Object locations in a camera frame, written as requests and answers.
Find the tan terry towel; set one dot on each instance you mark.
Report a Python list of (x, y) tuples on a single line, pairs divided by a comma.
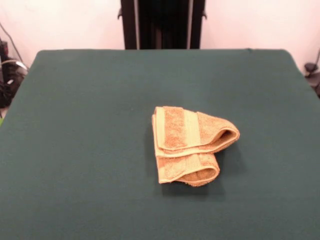
[(175, 130)]

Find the dark green table cloth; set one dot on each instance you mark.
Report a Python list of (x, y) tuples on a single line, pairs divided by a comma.
[(75, 150)]

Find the black power strip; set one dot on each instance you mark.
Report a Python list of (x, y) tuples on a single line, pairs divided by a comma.
[(4, 47)]

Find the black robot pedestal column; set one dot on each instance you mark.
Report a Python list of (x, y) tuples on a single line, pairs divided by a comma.
[(162, 25)]

